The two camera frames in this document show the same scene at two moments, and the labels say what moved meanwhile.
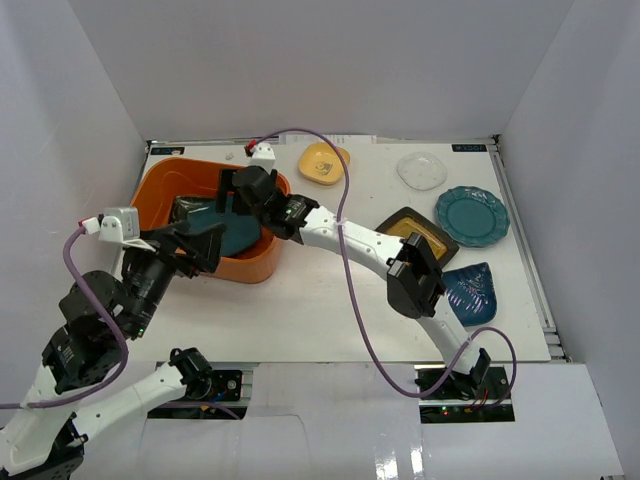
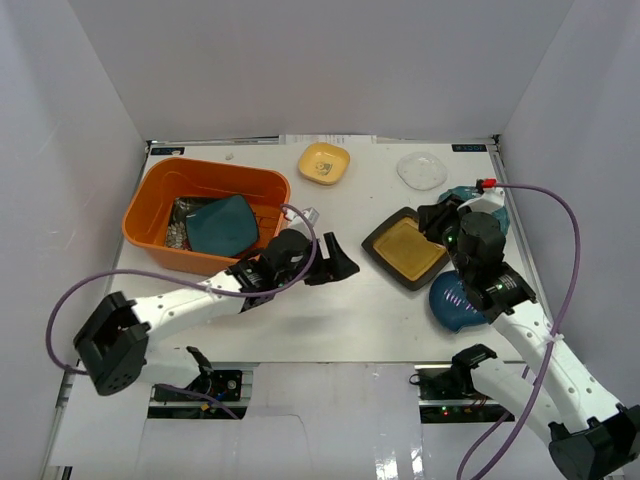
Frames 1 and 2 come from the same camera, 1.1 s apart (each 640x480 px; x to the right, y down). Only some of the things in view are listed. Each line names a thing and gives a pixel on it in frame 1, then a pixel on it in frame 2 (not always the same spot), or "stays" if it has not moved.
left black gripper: [176, 248] to [320, 260]
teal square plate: [240, 234] stays
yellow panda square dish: [321, 163] stays
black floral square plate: [184, 204] stays
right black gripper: [226, 185] to [433, 218]
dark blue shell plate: [471, 292] stays
